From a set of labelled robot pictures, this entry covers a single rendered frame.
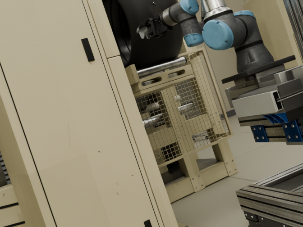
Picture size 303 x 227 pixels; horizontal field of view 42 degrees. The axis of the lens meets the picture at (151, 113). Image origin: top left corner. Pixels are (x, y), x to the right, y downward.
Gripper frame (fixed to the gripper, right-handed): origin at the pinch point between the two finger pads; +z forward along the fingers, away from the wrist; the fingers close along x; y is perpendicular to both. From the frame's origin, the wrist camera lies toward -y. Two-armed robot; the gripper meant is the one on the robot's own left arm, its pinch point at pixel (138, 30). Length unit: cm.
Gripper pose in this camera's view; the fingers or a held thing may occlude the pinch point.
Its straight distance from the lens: 190.5
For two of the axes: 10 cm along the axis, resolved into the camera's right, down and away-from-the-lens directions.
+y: 2.2, 9.7, -0.8
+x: 7.4, -1.2, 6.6
